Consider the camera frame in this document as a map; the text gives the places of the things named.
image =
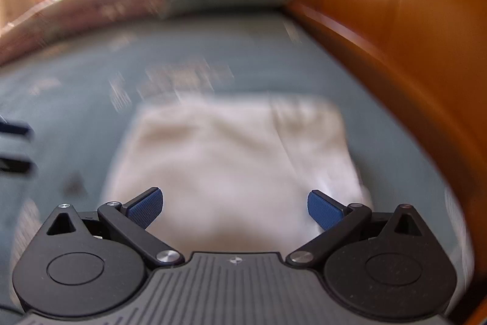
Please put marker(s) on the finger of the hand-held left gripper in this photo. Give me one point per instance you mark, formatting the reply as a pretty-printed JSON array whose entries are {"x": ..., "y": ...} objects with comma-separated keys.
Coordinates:
[
  {"x": 13, "y": 129},
  {"x": 15, "y": 164}
]

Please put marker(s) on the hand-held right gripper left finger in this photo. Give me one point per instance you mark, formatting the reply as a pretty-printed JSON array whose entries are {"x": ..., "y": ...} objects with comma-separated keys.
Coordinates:
[{"x": 143, "y": 207}]

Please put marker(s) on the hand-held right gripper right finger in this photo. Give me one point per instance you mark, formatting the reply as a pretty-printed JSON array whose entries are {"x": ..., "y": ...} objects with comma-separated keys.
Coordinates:
[{"x": 323, "y": 210}]

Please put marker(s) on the white printed sweatshirt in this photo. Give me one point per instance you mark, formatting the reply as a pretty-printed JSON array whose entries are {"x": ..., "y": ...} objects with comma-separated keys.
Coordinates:
[{"x": 228, "y": 157}]

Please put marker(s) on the pink floral quilt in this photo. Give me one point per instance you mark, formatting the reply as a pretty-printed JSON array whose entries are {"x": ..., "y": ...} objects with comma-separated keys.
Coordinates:
[{"x": 95, "y": 1}]

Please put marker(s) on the blue printed bed sheet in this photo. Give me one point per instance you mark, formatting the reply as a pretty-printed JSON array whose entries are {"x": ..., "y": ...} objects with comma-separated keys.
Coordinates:
[{"x": 228, "y": 54}]

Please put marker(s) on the wooden headboard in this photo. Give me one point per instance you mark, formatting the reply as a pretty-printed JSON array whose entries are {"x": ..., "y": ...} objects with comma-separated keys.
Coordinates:
[{"x": 418, "y": 43}]

